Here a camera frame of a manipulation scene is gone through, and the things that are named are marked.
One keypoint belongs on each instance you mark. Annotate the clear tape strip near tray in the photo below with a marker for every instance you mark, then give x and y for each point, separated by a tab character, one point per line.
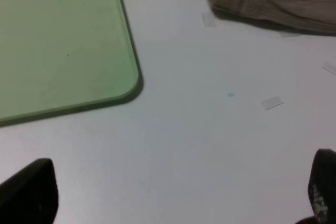
208	19

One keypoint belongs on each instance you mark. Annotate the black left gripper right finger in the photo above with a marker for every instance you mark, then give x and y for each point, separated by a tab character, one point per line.
321	188

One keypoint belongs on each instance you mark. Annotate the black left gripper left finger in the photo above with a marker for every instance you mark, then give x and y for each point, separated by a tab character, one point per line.
30	195

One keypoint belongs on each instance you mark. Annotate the green plastic tray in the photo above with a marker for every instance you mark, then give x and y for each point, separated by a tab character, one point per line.
64	56

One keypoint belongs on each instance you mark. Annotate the clear tape strip left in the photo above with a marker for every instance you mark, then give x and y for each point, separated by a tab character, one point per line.
271	103

